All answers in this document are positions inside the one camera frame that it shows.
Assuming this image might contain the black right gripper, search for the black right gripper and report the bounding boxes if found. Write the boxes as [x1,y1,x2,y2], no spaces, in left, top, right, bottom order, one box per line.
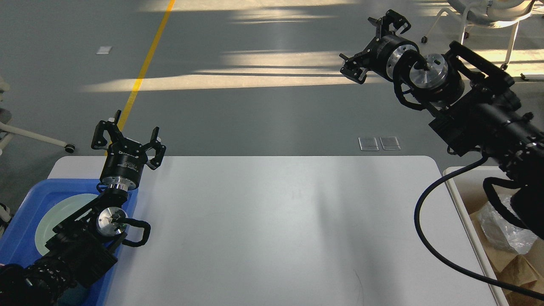
[339,9,420,85]

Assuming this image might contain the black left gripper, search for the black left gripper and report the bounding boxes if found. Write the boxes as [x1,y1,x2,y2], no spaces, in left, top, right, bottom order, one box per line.
[91,110,167,190]

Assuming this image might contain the pale green plate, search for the pale green plate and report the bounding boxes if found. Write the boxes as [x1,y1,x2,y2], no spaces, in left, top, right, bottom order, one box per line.
[34,193,97,255]

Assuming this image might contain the dark green mug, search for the dark green mug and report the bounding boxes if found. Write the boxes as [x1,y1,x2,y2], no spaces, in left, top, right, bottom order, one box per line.
[55,283,91,306]

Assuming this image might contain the brown paper bag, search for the brown paper bag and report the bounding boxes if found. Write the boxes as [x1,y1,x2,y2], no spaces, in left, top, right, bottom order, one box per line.
[470,201,495,240]
[487,248,543,306]

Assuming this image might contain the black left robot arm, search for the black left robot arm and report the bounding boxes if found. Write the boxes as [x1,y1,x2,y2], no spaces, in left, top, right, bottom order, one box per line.
[1,110,167,306]

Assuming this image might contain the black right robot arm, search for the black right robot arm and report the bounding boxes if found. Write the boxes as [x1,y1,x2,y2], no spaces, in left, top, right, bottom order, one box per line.
[339,9,544,300]

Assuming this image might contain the metal floor socket plates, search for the metal floor socket plates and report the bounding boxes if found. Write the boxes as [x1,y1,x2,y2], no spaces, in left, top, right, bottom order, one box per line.
[358,137,402,151]

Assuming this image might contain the white chair at left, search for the white chair at left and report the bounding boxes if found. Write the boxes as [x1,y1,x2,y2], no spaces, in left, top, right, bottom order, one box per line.
[0,76,76,236]

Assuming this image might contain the white chair on casters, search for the white chair on casters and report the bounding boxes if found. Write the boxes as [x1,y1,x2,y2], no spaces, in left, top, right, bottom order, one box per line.
[420,0,536,70]

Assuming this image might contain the blue plastic tray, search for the blue plastic tray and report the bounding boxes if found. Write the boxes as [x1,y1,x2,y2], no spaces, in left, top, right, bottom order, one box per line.
[1,179,138,306]

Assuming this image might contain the white plastic bin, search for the white plastic bin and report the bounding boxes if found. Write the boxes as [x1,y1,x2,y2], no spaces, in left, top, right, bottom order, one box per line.
[443,166,544,306]

